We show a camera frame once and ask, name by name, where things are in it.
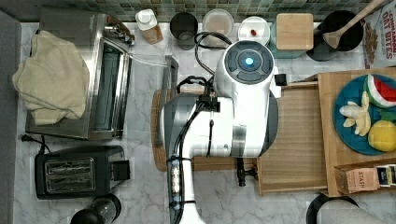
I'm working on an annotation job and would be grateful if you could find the black power cable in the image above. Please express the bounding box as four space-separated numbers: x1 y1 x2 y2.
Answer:
21 133 52 156

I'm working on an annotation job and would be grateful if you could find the plush peeled banana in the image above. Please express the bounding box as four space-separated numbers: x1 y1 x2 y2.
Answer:
339 91 371 136

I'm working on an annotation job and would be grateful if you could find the bamboo cutting board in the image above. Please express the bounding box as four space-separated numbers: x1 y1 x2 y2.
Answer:
150 89 258 173

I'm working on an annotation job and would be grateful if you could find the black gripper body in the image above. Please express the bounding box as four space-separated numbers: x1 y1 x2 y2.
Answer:
236 158 258 187

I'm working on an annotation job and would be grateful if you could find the bamboo lid container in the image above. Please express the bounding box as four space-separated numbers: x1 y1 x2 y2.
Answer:
269 13 314 59

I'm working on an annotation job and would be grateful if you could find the white lidded bottle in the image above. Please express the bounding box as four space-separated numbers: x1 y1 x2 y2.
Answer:
135 8 163 45

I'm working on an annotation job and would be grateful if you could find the wooden tea box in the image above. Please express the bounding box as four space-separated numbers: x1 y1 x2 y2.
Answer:
334 159 395 195

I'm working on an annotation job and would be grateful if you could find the black pepper grinder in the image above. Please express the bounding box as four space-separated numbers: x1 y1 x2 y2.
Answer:
70 193 121 224

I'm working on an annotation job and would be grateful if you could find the plush watermelon slice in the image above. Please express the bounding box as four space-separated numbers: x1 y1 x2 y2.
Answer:
363 74 396 108

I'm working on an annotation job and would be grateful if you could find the plush yellow lemon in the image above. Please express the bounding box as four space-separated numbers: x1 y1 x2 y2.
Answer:
368 120 396 152

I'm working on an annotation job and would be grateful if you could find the wooden drawer cabinet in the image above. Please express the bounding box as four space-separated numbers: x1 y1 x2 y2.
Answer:
317 67 395 197

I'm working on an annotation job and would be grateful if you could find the black pot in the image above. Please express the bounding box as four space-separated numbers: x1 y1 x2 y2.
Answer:
306 9 364 62

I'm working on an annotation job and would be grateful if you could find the white bowl with red item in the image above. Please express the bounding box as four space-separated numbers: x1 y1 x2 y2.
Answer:
237 16 270 46

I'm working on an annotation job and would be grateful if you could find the dark grey cup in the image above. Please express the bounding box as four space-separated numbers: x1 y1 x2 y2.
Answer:
170 12 198 50

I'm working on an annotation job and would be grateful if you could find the cinnamon oat bites box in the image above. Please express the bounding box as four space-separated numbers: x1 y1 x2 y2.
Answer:
363 0 396 69

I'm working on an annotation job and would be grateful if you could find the wooden spoon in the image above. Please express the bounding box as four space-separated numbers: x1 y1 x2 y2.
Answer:
322 0 385 49

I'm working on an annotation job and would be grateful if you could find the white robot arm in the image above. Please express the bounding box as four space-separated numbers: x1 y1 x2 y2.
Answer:
160 40 278 224

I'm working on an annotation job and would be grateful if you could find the clear cereal container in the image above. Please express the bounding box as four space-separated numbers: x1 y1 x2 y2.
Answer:
202 8 233 47

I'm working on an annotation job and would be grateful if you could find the black round pan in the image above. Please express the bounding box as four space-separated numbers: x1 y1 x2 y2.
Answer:
305 194 359 224

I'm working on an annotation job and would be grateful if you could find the beige cloth towel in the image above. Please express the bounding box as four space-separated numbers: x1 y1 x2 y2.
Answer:
12 31 90 125

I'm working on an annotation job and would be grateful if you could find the wooden drawer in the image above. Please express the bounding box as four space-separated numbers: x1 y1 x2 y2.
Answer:
257 81 327 196

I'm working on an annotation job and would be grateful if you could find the black slot toaster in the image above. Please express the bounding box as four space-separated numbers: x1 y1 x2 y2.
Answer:
35 146 131 200

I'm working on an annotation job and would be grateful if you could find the stainless toaster oven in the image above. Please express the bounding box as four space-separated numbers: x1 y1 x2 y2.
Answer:
25 7 180 147

